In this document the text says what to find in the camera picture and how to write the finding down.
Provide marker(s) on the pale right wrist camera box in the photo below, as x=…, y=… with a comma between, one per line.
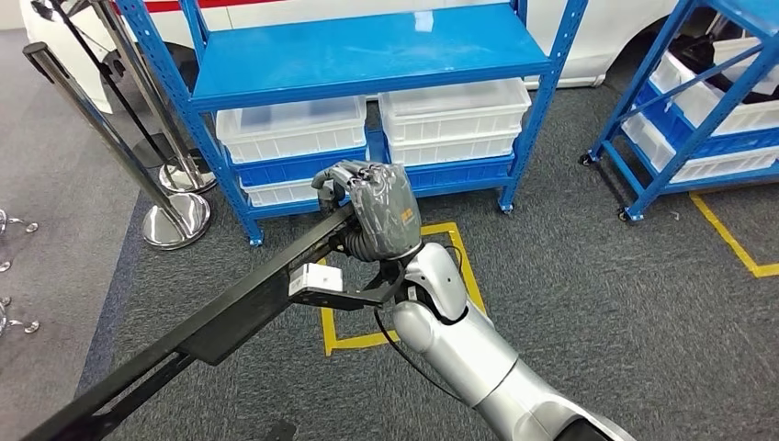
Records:
x=316, y=279

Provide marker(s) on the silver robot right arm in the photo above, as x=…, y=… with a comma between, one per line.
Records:
x=487, y=365

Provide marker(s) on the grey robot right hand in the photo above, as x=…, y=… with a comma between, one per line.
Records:
x=386, y=207

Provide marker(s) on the long black plastic part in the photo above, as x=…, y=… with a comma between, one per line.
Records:
x=231, y=316

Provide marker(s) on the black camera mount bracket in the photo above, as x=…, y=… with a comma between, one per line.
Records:
x=347, y=299

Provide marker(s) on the chrome chair base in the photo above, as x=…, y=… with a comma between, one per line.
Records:
x=30, y=227

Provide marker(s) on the blue steel shelf rack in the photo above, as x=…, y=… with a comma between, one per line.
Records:
x=365, y=55

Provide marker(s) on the white plastic bin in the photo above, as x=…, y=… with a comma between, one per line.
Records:
x=453, y=112
x=274, y=193
x=742, y=52
x=700, y=103
x=292, y=131
x=453, y=152
x=724, y=164

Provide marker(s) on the white car with red stripe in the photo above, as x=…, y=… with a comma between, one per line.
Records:
x=608, y=36

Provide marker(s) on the blue plastic bin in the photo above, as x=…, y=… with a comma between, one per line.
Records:
x=748, y=143

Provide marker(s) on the black item in rack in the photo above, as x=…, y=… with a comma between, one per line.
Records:
x=700, y=52

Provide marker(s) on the blue wheeled shelf rack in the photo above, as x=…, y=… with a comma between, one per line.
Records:
x=754, y=12

